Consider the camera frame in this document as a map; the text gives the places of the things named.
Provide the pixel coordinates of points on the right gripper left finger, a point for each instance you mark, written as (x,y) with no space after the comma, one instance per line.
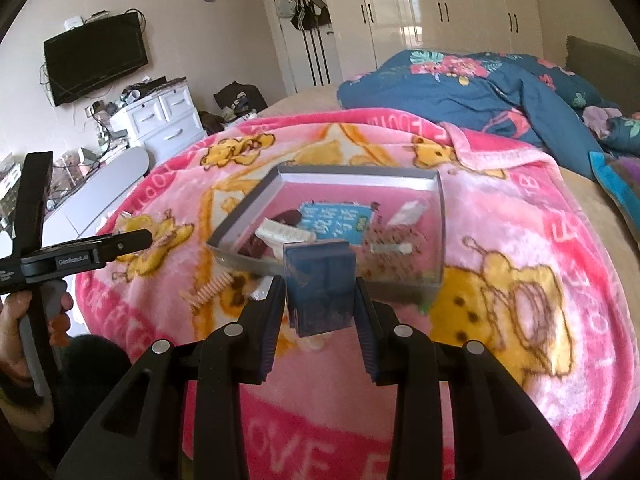
(136,433)

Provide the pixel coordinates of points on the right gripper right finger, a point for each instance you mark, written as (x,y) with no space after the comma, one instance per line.
(499,433)

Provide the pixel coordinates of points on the peach spiral hair clip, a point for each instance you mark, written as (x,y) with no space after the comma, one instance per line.
(201,296)

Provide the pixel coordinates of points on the blue jewelry box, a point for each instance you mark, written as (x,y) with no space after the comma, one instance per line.
(320,280)

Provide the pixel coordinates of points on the white hair claw clip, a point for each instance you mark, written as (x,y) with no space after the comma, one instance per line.
(276,235)

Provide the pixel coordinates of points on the white bedroom door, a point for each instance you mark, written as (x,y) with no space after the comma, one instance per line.
(307,58)

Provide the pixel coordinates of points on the person's left hand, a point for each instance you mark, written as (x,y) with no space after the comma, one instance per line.
(13,310)

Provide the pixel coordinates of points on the white curved table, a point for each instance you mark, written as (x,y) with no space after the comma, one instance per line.
(78,215)

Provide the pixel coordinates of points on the pink bear fleece blanket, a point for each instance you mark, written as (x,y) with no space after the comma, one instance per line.
(517,262)

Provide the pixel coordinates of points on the clear plastic packet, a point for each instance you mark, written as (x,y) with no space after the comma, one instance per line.
(260,288)

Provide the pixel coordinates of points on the white drawer chest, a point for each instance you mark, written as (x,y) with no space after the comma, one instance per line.
(165,122)

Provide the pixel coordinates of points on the brown dotted earring card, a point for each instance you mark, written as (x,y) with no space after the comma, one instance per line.
(395,254)

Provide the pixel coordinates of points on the small white packet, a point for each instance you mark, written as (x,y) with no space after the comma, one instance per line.
(409,214)

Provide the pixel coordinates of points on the grey tray with pink lining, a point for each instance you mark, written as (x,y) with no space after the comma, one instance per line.
(285,187)

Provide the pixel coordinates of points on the blue printed card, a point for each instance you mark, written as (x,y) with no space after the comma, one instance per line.
(336,221)

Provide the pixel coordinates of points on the black bag on floor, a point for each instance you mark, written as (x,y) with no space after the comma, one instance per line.
(240,99)

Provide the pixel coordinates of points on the striped purple blue pillow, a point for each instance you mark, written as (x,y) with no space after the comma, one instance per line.
(620,179)

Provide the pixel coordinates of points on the blue floral duvet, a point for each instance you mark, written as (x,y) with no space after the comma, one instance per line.
(515,95)

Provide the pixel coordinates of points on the hanging bags on door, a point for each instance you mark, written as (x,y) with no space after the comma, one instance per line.
(304,14)

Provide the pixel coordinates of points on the dark green headboard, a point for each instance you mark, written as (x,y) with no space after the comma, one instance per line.
(614,72)

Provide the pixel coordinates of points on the white glossy wardrobe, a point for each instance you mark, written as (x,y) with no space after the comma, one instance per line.
(370,32)

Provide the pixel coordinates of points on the black wall television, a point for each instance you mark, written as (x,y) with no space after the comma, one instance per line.
(94,55)

